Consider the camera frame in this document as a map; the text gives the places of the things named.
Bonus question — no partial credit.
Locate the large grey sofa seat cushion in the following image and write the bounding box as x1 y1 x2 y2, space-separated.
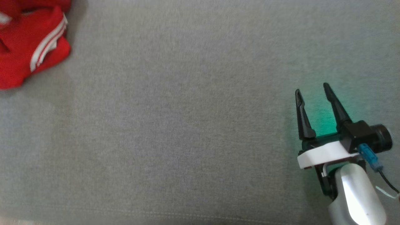
0 0 400 225

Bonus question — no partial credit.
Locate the blue cable connector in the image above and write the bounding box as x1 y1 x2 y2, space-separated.
358 144 383 172

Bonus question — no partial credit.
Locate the thin black cable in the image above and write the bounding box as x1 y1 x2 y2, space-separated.
377 169 400 195

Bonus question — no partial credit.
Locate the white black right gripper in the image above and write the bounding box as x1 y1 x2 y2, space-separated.
295 83 367 200

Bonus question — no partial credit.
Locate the red mesh basketball jersey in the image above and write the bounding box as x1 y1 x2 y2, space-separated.
0 6 72 90

